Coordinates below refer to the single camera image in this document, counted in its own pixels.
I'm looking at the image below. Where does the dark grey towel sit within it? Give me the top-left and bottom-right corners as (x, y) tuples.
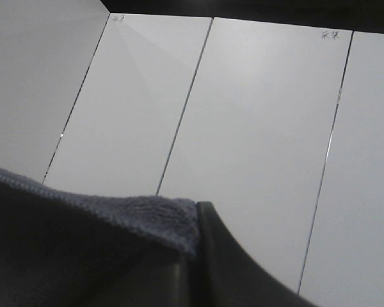
(0, 168), (200, 306)

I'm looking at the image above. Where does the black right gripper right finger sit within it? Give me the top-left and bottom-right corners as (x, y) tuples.
(197, 202), (314, 306)

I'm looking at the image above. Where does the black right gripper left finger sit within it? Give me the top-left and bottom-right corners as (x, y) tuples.
(162, 252), (191, 306)

